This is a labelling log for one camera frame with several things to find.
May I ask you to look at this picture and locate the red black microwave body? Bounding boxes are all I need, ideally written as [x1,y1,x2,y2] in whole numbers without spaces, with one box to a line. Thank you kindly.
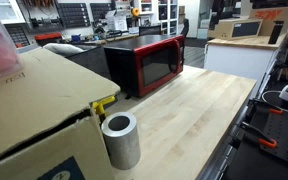
[103,34,186,98]

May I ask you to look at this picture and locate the white open shelving unit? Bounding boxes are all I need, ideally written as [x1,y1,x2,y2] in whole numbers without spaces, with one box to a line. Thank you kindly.
[133,0,180,36]

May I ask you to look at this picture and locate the yellow clamp piece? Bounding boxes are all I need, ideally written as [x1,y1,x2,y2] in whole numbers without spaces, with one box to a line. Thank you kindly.
[92,95,117,123]

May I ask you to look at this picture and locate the aluminium hollow cylinder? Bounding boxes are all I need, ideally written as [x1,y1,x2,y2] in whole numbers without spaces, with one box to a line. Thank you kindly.
[101,111,142,171]

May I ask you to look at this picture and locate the black storage bin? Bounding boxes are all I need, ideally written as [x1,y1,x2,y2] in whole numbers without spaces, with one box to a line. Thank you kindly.
[65,44,112,81]

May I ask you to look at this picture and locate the small white box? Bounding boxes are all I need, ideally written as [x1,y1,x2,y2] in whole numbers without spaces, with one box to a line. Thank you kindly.
[105,9,128,32]

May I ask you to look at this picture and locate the yellow filament spool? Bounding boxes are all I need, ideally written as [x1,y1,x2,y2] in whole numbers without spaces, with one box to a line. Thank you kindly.
[131,7,141,18]

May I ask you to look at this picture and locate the black parts organizer drawers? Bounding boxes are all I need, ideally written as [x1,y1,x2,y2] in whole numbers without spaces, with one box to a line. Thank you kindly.
[89,2,117,22]
[4,24,31,48]
[56,2,92,29]

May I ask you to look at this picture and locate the grey cushion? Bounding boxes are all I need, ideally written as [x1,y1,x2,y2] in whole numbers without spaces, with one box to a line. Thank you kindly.
[43,42,85,57]

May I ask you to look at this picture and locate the white counter wooden top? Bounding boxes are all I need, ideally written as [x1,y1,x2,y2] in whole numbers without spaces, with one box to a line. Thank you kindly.
[203,34,287,82]

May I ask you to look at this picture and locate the large brown cardboard box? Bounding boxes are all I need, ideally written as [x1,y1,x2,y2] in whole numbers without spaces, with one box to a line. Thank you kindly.
[0,48,122,180]

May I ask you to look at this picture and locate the flat cardboard box black label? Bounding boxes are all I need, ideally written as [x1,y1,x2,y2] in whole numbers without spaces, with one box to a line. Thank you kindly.
[207,18,264,41]

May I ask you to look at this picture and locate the red toolbox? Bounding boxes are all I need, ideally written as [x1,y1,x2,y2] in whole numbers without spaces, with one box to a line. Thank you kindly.
[33,32,63,43]

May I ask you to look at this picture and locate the black tall bottle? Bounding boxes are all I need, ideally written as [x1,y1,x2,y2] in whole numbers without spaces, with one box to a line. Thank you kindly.
[268,20,285,45]

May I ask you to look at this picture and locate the black perforated breadboard plate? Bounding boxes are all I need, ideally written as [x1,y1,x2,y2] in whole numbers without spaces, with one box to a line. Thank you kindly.
[259,109,288,168]

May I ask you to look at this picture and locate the cardboard box orange print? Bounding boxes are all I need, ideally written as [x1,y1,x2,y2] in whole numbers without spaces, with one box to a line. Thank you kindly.
[248,5,288,37]

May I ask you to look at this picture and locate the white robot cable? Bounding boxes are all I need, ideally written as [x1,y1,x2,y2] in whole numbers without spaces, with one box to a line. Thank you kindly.
[261,89,288,116]

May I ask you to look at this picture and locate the orange-handled black clamp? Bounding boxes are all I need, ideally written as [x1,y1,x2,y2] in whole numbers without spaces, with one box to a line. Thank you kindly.
[239,121,278,150]
[250,98,284,116]

